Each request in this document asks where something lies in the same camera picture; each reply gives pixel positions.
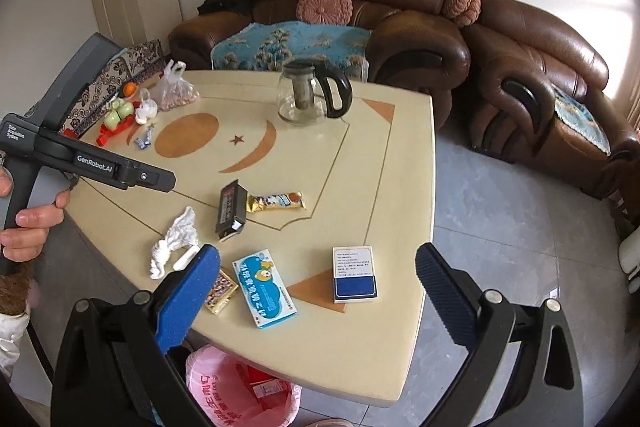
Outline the pink lined trash bin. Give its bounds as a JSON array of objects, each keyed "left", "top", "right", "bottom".
[{"left": 186, "top": 344, "right": 304, "bottom": 427}]

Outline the yellow ice cream wrapper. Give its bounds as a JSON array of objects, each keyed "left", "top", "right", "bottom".
[{"left": 246, "top": 190, "right": 306, "bottom": 214}]

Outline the small white plastic bag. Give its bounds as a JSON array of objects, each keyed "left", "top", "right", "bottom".
[{"left": 135, "top": 88, "right": 159, "bottom": 126}]

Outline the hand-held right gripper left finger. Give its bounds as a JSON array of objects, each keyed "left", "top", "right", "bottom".
[{"left": 50, "top": 244, "right": 222, "bottom": 427}]

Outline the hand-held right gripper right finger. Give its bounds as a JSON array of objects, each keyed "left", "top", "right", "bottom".
[{"left": 416, "top": 243, "right": 583, "bottom": 427}]

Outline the red tray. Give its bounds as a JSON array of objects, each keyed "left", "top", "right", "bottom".
[{"left": 96, "top": 116, "right": 139, "bottom": 147}]

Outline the person's left hand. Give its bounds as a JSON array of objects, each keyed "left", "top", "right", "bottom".
[{"left": 0, "top": 166, "right": 72, "bottom": 264}]

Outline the blue white medicine box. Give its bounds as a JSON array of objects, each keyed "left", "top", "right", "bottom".
[{"left": 232, "top": 248, "right": 300, "bottom": 331}]

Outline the glass teapot black handle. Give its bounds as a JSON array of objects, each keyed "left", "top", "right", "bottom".
[{"left": 277, "top": 59, "right": 354, "bottom": 127}]

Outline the white blue cigarette box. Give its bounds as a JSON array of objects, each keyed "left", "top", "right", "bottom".
[{"left": 332, "top": 245, "right": 380, "bottom": 305}]

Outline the blue armchair seat cover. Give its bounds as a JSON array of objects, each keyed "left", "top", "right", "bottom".
[{"left": 550, "top": 84, "right": 612, "bottom": 156}]

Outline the gold patterned box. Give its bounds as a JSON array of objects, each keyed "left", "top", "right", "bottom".
[{"left": 204, "top": 269, "right": 240, "bottom": 316}]

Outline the dark floral patterned sofa cover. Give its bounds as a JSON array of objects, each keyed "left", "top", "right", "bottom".
[{"left": 57, "top": 39, "right": 166, "bottom": 138}]

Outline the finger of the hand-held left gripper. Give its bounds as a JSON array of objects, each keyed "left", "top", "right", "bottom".
[{"left": 37, "top": 127, "right": 177, "bottom": 194}]

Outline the clear plastic bag of nuts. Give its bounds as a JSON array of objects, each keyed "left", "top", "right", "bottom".
[{"left": 157, "top": 61, "right": 201, "bottom": 112}]

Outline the white plastic object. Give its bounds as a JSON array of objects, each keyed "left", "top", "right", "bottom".
[{"left": 617, "top": 227, "right": 640, "bottom": 296}]

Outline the brown leather armchair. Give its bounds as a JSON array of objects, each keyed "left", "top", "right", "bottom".
[{"left": 457, "top": 0, "right": 640, "bottom": 204}]

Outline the brown leather sofa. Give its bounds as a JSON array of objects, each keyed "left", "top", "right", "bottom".
[{"left": 167, "top": 0, "right": 471, "bottom": 132}]

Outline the blue floral sofa cover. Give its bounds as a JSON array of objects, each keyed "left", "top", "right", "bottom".
[{"left": 210, "top": 21, "right": 374, "bottom": 80}]

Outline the small white stick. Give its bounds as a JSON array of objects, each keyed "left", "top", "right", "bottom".
[{"left": 172, "top": 244, "right": 201, "bottom": 272}]

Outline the black box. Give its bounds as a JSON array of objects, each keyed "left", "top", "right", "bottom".
[{"left": 215, "top": 179, "right": 250, "bottom": 242}]

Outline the white tissue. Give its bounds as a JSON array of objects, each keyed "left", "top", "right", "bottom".
[{"left": 149, "top": 206, "right": 202, "bottom": 281}]

